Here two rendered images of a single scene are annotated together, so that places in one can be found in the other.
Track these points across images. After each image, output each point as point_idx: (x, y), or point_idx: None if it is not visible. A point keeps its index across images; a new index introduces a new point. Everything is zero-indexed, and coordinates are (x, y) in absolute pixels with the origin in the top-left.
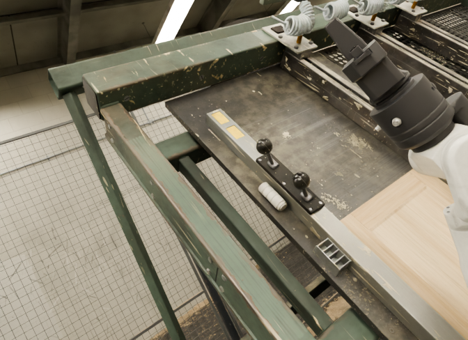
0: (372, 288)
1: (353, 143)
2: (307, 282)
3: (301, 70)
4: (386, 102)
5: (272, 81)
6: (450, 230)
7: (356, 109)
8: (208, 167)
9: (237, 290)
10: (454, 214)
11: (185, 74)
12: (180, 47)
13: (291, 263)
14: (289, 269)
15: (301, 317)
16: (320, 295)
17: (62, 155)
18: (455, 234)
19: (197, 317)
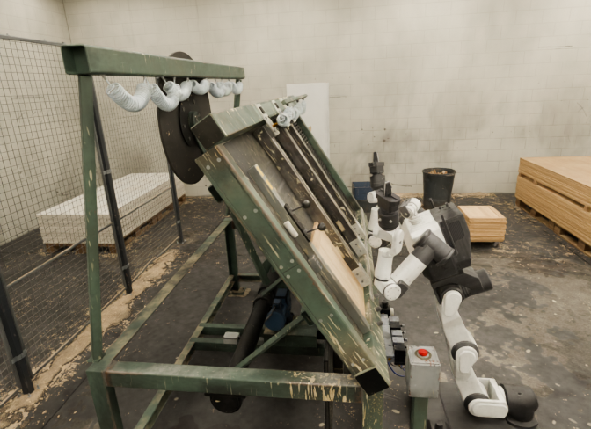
0: (327, 279)
1: (295, 202)
2: (53, 293)
3: (269, 144)
4: (390, 214)
5: (254, 144)
6: (381, 257)
7: (295, 183)
8: (18, 150)
9: (310, 276)
10: (388, 252)
11: (241, 131)
12: (161, 66)
13: (13, 272)
14: (14, 279)
15: (62, 327)
16: (80, 304)
17: None
18: (383, 258)
19: None
